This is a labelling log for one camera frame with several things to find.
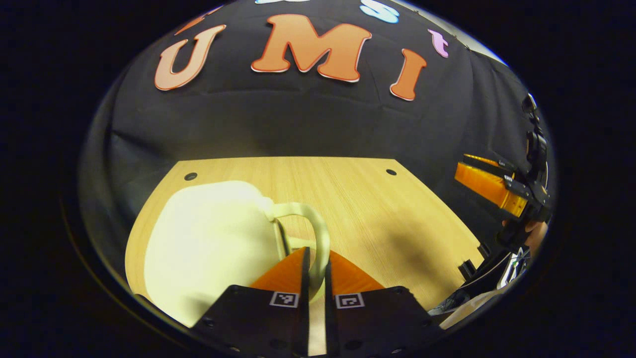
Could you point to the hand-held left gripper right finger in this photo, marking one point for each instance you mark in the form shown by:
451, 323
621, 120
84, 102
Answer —
329, 323

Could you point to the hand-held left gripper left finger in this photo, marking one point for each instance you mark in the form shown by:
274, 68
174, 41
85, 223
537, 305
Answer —
304, 323

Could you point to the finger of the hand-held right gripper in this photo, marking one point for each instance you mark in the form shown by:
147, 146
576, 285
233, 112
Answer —
484, 184
489, 162

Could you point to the pale yellow small suitcase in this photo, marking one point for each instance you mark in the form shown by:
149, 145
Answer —
208, 248

